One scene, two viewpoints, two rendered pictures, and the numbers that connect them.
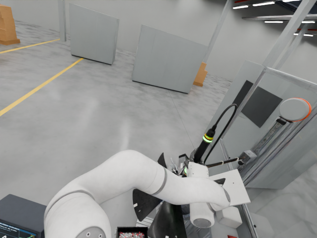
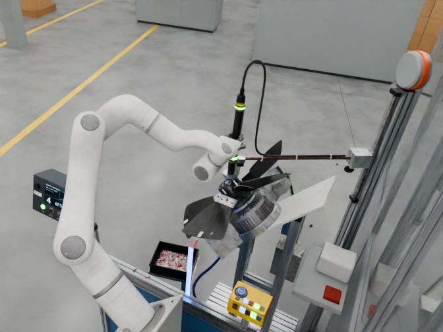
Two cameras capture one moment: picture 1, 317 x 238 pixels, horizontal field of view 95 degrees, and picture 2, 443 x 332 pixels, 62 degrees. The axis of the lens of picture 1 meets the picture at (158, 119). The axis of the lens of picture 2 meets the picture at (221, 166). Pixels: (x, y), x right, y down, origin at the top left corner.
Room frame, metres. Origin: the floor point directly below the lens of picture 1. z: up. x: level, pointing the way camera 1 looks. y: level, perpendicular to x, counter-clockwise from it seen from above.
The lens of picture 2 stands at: (-0.70, -0.75, 2.37)
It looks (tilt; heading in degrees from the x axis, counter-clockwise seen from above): 35 degrees down; 22
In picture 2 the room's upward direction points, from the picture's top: 7 degrees clockwise
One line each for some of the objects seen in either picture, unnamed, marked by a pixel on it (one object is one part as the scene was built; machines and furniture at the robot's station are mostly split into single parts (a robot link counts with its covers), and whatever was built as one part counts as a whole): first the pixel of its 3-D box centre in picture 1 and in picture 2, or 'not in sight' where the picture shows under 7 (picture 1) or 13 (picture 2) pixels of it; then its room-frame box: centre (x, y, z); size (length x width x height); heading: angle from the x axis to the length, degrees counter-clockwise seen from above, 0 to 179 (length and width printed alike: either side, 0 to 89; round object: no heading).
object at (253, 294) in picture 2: not in sight; (249, 304); (0.25, -0.56, 1.02); 0.16 x 0.10 x 0.11; 90
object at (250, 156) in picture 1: (247, 156); (360, 157); (0.97, -0.77, 1.44); 0.10 x 0.07 x 0.08; 125
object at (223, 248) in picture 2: not in sight; (223, 238); (0.56, -0.29, 0.98); 0.20 x 0.16 x 0.20; 90
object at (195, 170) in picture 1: (197, 174); (225, 147); (0.50, -0.26, 1.55); 0.11 x 0.10 x 0.07; 1
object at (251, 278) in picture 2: not in sight; (258, 281); (0.74, -0.48, 0.56); 0.19 x 0.04 x 0.04; 90
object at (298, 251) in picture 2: not in sight; (287, 259); (0.84, -0.59, 0.73); 0.15 x 0.09 x 0.22; 90
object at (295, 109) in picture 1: (294, 109); (413, 70); (1.02, -0.85, 1.88); 0.17 x 0.15 x 0.16; 0
